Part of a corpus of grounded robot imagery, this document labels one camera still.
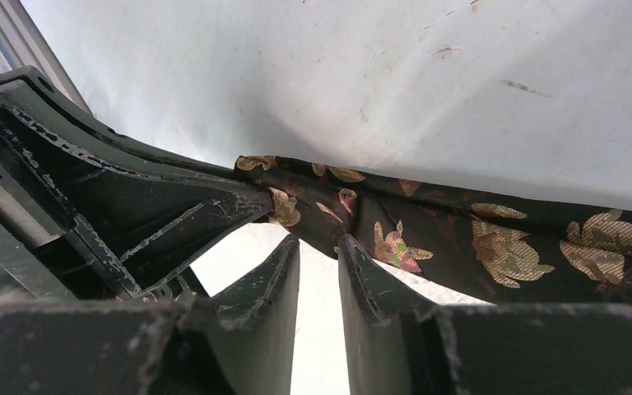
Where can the aluminium frame rail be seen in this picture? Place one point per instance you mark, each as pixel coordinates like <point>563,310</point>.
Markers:
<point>22,44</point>

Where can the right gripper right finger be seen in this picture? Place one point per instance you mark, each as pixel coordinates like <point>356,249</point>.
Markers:
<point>399,342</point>

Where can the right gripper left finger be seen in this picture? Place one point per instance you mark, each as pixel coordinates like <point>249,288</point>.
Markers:
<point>239,341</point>

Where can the black gold floral tie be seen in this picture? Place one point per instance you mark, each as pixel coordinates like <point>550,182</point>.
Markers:
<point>493,247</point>

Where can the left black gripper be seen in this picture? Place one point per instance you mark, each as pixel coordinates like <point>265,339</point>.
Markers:
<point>89,214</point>

